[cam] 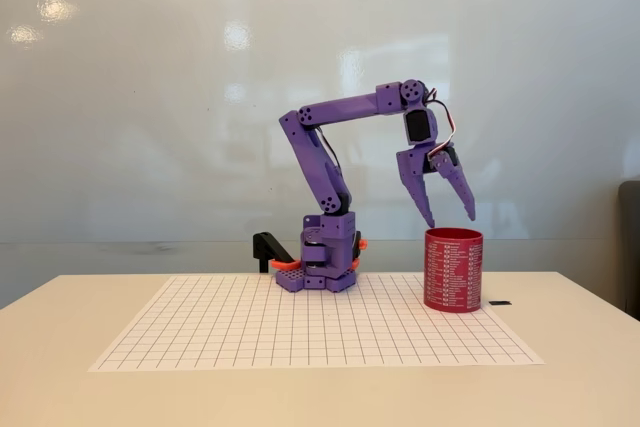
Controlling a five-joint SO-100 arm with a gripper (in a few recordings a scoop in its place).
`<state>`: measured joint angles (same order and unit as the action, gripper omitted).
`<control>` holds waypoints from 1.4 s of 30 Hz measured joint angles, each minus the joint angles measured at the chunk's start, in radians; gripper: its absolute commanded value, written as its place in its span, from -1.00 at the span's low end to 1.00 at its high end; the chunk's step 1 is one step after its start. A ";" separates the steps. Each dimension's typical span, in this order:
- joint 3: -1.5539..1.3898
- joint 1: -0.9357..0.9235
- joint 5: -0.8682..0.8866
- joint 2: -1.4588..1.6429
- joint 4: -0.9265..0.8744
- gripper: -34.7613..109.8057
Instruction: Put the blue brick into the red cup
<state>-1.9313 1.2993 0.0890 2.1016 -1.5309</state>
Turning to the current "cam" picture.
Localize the red white black servo cable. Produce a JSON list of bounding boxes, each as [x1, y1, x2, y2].
[[423, 88, 459, 161]]

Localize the red cup with white print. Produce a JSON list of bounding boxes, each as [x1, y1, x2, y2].
[[423, 227, 484, 315]]

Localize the white grid paper sheet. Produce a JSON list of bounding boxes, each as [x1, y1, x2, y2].
[[88, 274, 545, 374]]

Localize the black clamp with orange pad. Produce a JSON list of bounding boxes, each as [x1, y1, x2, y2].
[[252, 230, 303, 274]]

